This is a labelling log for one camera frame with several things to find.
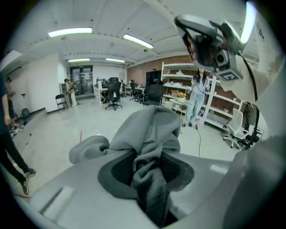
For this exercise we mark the dark glass door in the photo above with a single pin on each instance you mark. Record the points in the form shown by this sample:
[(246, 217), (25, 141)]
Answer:
[(85, 78)]

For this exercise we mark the green bag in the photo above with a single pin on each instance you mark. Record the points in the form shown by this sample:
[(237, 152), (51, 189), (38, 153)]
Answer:
[(25, 113)]

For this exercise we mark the grey low platform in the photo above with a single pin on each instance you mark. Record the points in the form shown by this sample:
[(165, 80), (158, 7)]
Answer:
[(33, 120)]

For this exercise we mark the ceiling light panel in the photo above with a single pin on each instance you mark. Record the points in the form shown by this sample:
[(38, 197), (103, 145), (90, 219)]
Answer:
[(115, 60), (138, 41), (248, 22), (78, 60), (69, 31)]

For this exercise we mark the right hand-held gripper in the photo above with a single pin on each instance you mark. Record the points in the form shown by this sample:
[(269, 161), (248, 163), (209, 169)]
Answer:
[(228, 67)]

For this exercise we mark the grey clothes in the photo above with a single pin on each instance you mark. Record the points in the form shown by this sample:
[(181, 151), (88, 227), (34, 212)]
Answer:
[(152, 138)]

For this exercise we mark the white shelving unit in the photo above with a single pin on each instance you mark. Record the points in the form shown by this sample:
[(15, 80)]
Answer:
[(178, 65)]

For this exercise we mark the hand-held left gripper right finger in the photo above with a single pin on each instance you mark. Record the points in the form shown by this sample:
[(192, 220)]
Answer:
[(205, 179)]

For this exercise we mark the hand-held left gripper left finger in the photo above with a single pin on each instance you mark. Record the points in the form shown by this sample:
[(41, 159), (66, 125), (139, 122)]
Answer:
[(78, 201)]

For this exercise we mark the white office chair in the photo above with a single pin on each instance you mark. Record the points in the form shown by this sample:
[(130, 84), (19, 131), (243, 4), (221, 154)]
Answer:
[(238, 116)]

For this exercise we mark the person's right forearm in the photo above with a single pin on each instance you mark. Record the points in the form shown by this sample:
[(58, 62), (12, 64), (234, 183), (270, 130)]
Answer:
[(268, 94)]

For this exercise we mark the black office chair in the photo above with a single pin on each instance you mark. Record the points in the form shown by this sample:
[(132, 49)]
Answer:
[(133, 88), (155, 92), (112, 89)]

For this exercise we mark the black folding chair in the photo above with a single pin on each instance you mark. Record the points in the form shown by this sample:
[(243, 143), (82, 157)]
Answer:
[(61, 100)]

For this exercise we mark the wooden cabinet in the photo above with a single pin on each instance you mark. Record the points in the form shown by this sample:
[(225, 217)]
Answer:
[(61, 89)]

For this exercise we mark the person's cream sweater torso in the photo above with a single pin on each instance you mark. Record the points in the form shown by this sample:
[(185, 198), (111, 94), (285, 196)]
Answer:
[(268, 44)]

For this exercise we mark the cardboard box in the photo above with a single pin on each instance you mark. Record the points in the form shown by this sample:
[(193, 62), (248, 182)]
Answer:
[(174, 92)]

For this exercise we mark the black wall screen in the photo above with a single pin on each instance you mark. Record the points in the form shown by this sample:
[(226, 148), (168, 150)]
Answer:
[(153, 78)]

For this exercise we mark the round white table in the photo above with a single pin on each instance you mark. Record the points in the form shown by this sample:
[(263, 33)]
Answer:
[(178, 103)]

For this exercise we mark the orange flower bunch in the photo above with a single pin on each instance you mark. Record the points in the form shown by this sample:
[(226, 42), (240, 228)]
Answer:
[(181, 95)]

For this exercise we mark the white office desk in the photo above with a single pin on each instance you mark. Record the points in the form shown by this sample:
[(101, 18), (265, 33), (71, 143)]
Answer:
[(98, 89)]

